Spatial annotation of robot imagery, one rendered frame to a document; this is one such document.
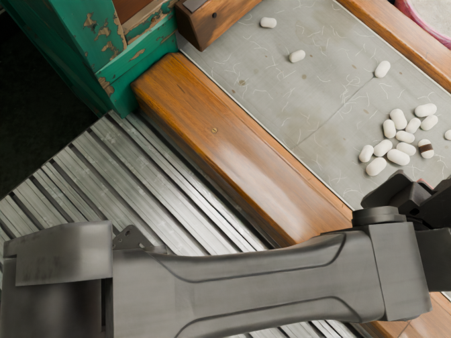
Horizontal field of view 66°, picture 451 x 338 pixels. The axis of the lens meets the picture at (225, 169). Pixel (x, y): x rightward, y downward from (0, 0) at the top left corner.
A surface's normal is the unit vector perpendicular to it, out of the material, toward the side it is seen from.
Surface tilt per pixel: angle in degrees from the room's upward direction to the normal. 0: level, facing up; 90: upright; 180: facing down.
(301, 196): 0
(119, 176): 0
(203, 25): 66
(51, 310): 21
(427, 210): 50
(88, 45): 90
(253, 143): 0
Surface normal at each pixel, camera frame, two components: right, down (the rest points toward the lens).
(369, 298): 0.38, -0.27
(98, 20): 0.71, 0.69
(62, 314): 0.58, -0.26
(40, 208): 0.04, -0.25
